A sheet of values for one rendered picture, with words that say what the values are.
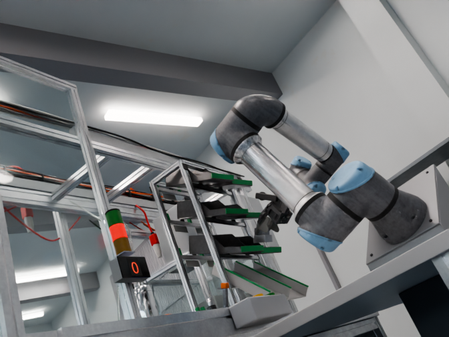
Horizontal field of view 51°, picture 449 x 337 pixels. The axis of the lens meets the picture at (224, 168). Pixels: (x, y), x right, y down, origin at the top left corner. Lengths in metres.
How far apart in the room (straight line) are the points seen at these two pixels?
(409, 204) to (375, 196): 0.10
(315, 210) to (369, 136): 3.39
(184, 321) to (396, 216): 0.61
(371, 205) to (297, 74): 4.08
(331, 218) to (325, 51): 3.91
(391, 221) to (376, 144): 3.31
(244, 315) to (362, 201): 0.43
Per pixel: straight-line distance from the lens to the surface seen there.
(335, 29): 5.07
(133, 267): 1.52
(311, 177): 1.71
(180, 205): 1.98
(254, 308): 1.28
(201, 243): 1.88
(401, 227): 1.33
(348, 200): 1.28
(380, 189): 1.30
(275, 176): 1.38
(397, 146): 4.51
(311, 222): 1.31
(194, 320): 1.18
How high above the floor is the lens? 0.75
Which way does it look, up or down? 25 degrees up
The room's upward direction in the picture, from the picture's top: 23 degrees counter-clockwise
